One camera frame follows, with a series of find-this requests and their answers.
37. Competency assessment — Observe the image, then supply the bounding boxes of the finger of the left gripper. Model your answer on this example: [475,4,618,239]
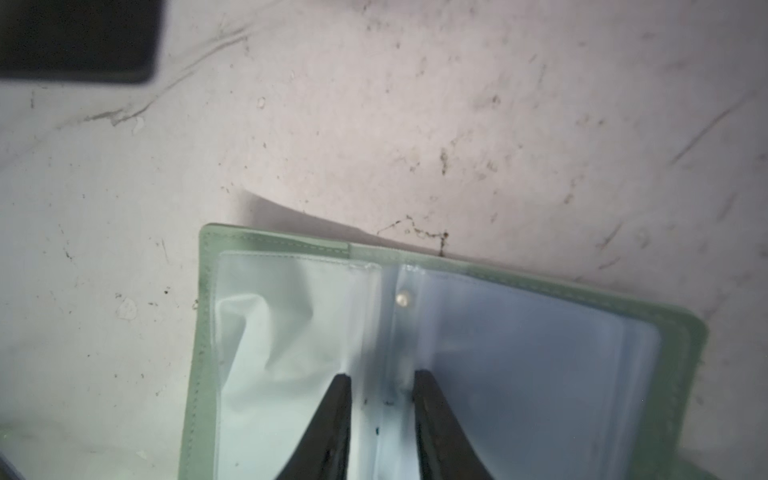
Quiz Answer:
[1,0,165,84]

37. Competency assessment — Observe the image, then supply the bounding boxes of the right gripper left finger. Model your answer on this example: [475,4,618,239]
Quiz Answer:
[277,374,352,480]

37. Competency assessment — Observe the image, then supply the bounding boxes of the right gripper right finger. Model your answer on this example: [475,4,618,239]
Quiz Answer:
[412,370,492,480]

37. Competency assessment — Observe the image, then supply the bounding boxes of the green card holder wallet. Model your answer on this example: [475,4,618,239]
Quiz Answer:
[179,224,707,479]

